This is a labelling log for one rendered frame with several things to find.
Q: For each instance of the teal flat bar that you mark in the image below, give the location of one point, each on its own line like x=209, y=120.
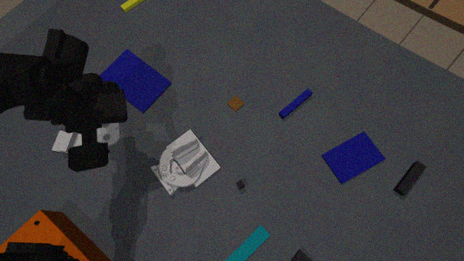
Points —
x=250, y=245

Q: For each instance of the yellow square rod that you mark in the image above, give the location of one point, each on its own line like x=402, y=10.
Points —
x=129, y=4

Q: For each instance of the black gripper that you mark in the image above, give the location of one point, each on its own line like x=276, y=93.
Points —
x=91, y=154

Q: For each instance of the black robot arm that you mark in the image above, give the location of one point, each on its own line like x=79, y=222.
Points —
x=41, y=84

